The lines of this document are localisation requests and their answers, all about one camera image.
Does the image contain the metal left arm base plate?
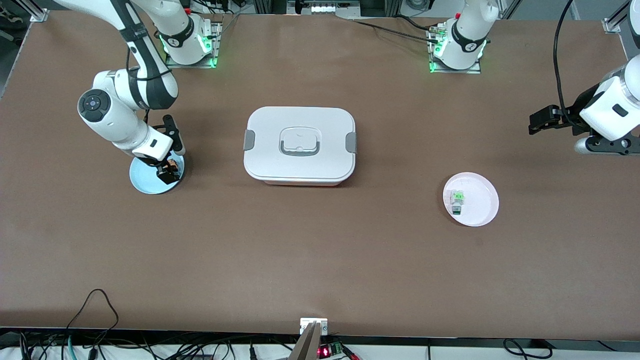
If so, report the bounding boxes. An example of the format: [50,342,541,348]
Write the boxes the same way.
[427,25,482,75]

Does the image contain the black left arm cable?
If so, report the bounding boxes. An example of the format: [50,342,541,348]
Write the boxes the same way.
[552,0,577,123]

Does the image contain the thin black looped cable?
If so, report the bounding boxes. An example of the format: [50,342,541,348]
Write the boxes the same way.
[65,288,120,346]

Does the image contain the aluminium frame profile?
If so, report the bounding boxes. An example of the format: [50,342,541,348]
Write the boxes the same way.
[19,0,50,24]
[602,0,640,35]

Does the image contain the white lidded plastic box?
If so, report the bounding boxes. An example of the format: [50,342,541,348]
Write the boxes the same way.
[243,106,358,187]

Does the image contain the circuit board with red light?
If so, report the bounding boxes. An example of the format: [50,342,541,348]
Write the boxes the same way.
[318,341,347,359]

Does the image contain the light blue round plate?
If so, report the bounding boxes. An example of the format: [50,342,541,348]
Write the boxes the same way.
[129,152,185,195]

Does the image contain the black cable to arm base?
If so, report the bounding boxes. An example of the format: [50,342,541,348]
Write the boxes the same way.
[349,16,442,43]

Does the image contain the black coiled cable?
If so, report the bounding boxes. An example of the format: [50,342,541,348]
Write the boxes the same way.
[502,338,553,360]

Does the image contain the green white switch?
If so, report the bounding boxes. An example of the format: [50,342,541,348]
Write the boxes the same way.
[449,188,466,216]

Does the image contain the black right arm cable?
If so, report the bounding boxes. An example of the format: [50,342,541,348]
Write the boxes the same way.
[125,42,173,126]

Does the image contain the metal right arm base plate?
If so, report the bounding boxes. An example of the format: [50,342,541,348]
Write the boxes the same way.
[165,19,224,69]

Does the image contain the light pink round plate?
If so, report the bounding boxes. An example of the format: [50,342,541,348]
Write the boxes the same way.
[443,172,500,228]

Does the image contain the white metal camera bracket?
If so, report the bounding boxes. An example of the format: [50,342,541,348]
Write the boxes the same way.
[299,317,329,336]

